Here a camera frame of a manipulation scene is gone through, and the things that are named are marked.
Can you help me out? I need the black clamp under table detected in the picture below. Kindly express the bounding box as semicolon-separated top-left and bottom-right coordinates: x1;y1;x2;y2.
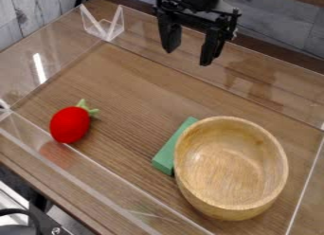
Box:
27;203;69;235

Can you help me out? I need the red plush strawberry fruit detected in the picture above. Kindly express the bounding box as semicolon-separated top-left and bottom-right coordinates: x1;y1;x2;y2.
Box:
49;99;100;143

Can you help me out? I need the green rectangular block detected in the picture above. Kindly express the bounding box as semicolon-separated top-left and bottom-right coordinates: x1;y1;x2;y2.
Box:
152;117;197;176

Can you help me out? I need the black cable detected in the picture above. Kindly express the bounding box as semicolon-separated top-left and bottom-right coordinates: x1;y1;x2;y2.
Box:
0;208;43;235

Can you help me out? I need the clear acrylic enclosure wall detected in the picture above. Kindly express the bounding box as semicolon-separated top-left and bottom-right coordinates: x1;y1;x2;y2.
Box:
0;0;324;235

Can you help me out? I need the wooden bowl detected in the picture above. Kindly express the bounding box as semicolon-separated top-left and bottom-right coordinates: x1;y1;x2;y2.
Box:
173;116;288;221

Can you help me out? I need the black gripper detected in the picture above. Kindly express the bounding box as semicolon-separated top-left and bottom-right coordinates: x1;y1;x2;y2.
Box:
156;0;241;66

